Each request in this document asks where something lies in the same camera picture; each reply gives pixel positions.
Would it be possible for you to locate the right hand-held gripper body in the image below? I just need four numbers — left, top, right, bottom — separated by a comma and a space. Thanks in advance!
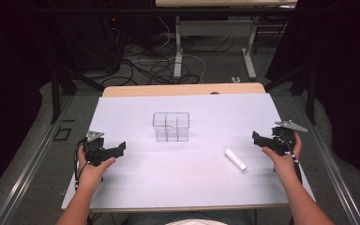
270, 120, 309, 157

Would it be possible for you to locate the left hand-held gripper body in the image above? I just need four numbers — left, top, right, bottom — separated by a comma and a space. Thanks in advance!
82, 130, 117, 167

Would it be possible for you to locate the person's left hand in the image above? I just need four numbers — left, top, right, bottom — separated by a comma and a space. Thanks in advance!
76, 144, 117, 189

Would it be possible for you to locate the person's right hand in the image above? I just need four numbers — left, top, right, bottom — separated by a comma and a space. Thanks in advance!
261, 132, 304, 186

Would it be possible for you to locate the white plastic stick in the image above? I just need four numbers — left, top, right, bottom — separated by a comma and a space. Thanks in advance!
224, 148, 248, 173

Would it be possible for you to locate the clear plastic organizer box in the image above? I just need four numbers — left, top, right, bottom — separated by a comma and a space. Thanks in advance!
152, 112, 190, 143

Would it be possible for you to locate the black metal stand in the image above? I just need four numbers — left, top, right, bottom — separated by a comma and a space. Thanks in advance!
263, 64, 318, 126
50, 62, 106, 125

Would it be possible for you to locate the white table mat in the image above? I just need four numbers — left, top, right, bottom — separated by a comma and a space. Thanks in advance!
61, 93, 316, 210

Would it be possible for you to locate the person's grey clothing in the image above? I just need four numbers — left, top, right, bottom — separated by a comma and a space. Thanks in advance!
120, 209, 252, 225

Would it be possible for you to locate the black computer tower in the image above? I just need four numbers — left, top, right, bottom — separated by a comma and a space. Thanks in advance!
57, 12, 125, 73

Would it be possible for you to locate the white metal desk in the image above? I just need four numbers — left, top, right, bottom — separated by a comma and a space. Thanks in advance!
155, 0, 299, 81

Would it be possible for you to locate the left hand-held gripper cable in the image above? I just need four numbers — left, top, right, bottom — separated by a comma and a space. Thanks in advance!
73, 138, 90, 190

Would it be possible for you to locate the hand-held gripper cable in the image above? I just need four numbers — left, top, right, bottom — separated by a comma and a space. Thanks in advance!
73, 138, 90, 190
279, 132, 305, 186

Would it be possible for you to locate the right hand-held gripper cable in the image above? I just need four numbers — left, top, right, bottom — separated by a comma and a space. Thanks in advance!
279, 132, 305, 186

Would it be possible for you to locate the metal floor rail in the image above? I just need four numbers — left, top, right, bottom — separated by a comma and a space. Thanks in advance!
293, 95, 360, 225
0, 95, 76, 225

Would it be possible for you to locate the tangle of floor cables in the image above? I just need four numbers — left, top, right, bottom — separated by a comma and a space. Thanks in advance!
101, 15, 237, 87

